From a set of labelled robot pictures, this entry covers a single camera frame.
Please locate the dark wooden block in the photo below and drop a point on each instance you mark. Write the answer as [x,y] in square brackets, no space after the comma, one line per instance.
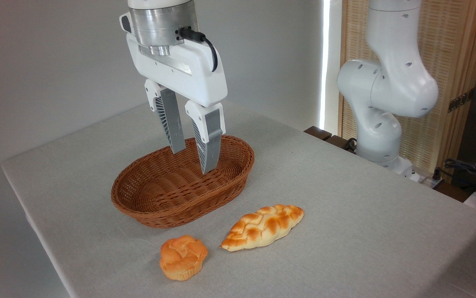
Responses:
[324,136]

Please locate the black metal hinge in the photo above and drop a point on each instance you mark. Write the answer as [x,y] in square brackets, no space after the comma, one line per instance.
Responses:
[461,100]

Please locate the white power strip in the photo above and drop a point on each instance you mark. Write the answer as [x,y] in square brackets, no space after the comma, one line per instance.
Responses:
[426,180]

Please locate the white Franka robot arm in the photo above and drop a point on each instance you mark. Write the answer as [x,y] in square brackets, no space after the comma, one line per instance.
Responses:
[391,82]

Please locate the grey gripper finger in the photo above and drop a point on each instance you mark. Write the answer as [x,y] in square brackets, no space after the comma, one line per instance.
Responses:
[209,140]
[171,120]

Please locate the brown oval wicker basket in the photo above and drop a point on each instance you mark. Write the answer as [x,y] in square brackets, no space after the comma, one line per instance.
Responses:
[167,207]

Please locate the grey tablecloth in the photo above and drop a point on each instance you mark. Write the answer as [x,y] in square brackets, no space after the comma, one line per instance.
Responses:
[345,231]

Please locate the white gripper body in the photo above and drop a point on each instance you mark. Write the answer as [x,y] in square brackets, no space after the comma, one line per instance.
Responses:
[188,70]

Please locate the round orange bread bun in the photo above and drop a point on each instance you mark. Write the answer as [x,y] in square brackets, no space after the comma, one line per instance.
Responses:
[183,256]

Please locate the long braided bread loaf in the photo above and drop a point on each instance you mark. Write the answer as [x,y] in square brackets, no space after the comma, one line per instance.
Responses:
[262,227]

